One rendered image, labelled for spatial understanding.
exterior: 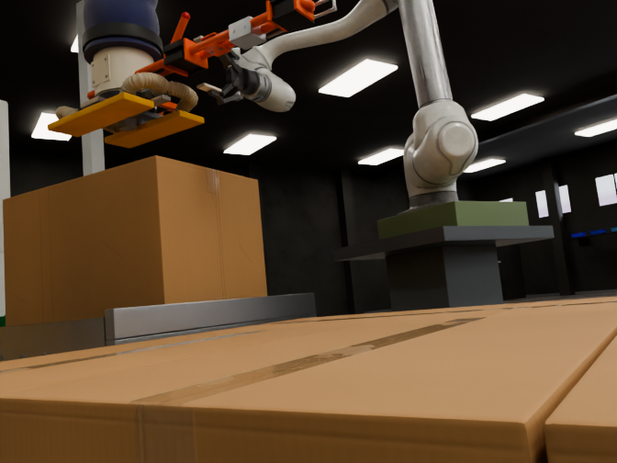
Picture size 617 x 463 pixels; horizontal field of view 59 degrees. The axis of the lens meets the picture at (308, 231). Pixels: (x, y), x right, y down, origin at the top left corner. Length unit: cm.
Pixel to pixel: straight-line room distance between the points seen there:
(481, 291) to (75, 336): 114
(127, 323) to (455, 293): 95
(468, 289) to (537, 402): 146
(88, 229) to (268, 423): 120
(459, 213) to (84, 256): 101
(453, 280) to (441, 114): 48
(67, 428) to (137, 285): 92
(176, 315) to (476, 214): 91
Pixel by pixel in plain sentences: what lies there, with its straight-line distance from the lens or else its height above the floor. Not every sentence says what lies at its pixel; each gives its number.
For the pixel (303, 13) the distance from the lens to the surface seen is 134.
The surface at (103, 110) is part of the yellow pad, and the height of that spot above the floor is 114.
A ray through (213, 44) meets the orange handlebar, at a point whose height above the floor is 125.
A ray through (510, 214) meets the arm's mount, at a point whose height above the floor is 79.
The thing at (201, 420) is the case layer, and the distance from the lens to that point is 31.
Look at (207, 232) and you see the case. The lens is 137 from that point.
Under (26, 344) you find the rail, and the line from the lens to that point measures 138.
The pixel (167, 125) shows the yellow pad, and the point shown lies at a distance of 168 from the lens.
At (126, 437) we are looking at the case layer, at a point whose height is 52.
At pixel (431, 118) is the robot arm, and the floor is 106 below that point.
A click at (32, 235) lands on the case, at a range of 162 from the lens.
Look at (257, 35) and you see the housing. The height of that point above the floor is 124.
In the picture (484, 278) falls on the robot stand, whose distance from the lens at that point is 177.
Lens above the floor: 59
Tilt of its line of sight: 7 degrees up
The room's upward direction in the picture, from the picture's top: 5 degrees counter-clockwise
